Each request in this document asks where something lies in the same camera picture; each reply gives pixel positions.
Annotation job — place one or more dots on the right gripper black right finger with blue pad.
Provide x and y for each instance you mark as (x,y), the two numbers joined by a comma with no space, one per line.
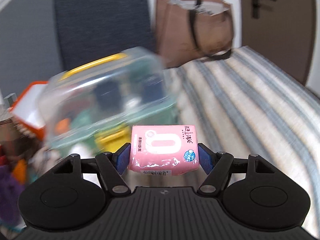
(217,167)

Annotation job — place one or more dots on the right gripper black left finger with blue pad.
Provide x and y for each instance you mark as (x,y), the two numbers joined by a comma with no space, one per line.
(111,166)

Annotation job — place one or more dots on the pink tissue pack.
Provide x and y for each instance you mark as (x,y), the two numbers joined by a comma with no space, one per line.
(165,150)

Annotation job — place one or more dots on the clear plastic storage bin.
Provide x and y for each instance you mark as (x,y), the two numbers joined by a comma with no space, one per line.
(97,104)

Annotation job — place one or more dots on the striped bed cover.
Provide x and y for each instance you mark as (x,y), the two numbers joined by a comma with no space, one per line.
(247,105)

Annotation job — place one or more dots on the orange cardboard box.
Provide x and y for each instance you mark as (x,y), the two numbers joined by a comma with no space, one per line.
(26,111)

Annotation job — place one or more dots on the brown paper bag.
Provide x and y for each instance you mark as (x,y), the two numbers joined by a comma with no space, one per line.
(186,30)

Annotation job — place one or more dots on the brown wooden door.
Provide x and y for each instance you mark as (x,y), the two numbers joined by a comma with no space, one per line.
(284,33)

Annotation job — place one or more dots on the dark grey wall panel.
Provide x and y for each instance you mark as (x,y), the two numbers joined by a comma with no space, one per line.
(88,30)

